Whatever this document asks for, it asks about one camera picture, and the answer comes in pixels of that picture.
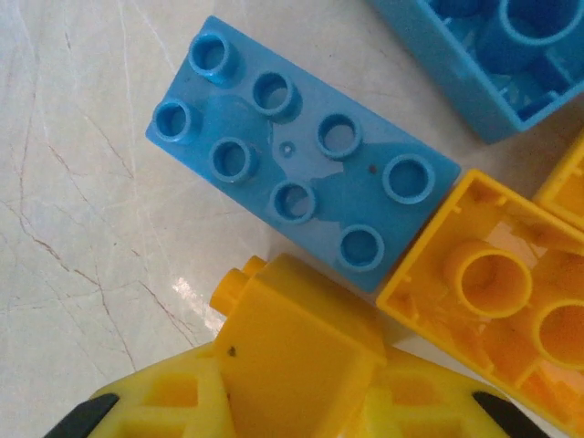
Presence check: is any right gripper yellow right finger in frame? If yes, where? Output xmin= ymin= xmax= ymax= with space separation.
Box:
xmin=363 ymin=350 xmax=566 ymax=438

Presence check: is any blue lego brick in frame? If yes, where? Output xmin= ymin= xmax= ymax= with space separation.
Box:
xmin=144 ymin=15 xmax=463 ymax=294
xmin=368 ymin=0 xmax=584 ymax=146

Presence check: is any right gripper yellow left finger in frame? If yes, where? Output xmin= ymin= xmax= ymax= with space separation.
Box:
xmin=45 ymin=349 xmax=235 ymax=438

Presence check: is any yellow lego brick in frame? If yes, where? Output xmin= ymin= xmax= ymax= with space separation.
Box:
xmin=532 ymin=130 xmax=584 ymax=221
xmin=211 ymin=253 xmax=388 ymax=438
xmin=376 ymin=168 xmax=584 ymax=433

